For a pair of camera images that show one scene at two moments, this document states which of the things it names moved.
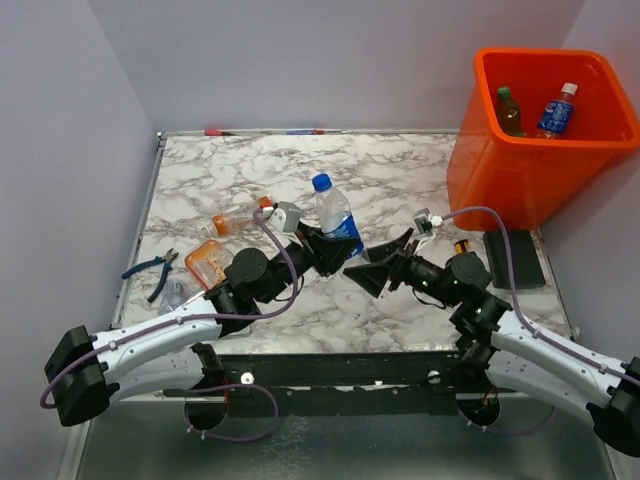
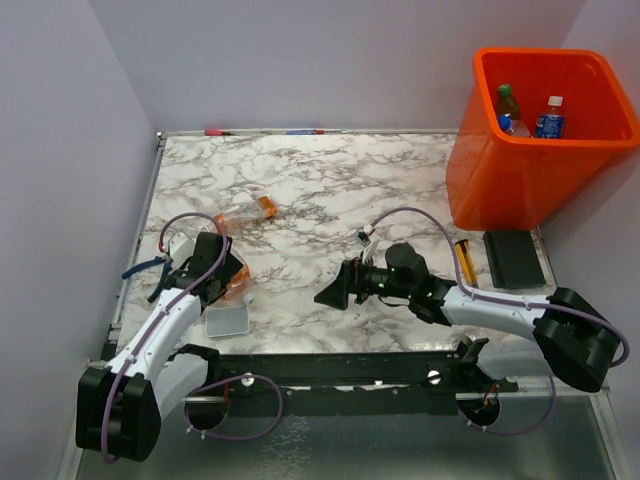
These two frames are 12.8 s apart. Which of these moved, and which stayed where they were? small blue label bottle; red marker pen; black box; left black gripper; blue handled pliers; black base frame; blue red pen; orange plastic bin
Moved: left black gripper; small blue label bottle
Stayed: blue red pen; orange plastic bin; red marker pen; black base frame; black box; blue handled pliers
